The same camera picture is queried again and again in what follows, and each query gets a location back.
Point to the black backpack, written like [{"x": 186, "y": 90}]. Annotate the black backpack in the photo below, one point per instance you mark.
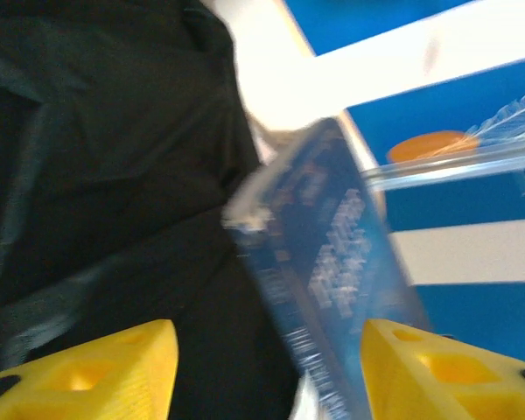
[{"x": 114, "y": 175}]

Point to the blue Little Prince book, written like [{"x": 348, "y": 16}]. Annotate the blue Little Prince book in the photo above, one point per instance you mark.
[{"x": 324, "y": 262}]

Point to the blue poster orange circle feather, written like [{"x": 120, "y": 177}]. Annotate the blue poster orange circle feather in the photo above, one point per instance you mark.
[{"x": 420, "y": 118}]

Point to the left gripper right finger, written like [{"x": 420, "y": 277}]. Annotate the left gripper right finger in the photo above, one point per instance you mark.
[{"x": 442, "y": 380}]

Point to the blue wall poster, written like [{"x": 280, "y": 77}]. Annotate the blue wall poster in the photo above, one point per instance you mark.
[{"x": 472, "y": 315}]

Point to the blue poster beige circle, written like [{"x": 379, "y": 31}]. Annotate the blue poster beige circle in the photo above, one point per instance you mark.
[{"x": 354, "y": 22}]

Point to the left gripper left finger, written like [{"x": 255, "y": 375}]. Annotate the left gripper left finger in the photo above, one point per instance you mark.
[{"x": 92, "y": 372}]

